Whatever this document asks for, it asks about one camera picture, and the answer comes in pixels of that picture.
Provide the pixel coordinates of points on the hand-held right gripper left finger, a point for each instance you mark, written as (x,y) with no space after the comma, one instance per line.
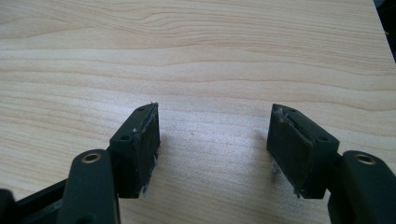
(134,161)

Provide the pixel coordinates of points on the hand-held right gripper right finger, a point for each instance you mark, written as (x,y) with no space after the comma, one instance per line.
(299,155)

